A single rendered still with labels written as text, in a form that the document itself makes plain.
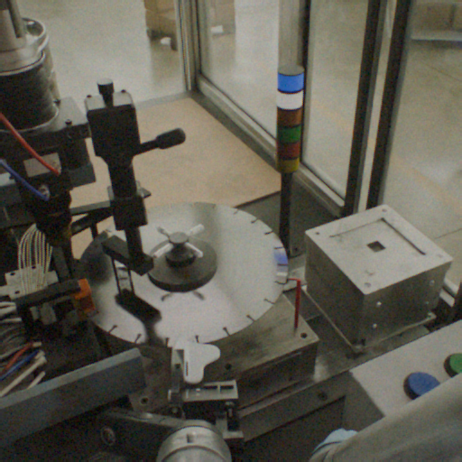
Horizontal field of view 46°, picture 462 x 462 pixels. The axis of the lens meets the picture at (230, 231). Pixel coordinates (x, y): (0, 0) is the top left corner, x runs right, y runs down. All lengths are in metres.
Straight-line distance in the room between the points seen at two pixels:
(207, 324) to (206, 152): 0.83
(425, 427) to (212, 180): 1.08
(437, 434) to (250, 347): 0.51
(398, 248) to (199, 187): 0.58
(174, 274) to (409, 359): 0.36
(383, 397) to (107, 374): 0.36
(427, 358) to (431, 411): 0.43
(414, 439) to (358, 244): 0.61
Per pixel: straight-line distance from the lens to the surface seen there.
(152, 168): 1.48
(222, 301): 0.80
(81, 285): 0.83
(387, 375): 0.80
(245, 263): 0.86
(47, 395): 0.69
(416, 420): 0.42
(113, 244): 0.82
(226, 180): 1.40
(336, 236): 1.00
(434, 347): 0.85
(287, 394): 0.93
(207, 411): 0.65
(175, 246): 0.82
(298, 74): 0.94
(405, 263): 0.96
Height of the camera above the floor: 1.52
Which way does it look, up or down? 39 degrees down
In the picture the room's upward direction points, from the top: 2 degrees counter-clockwise
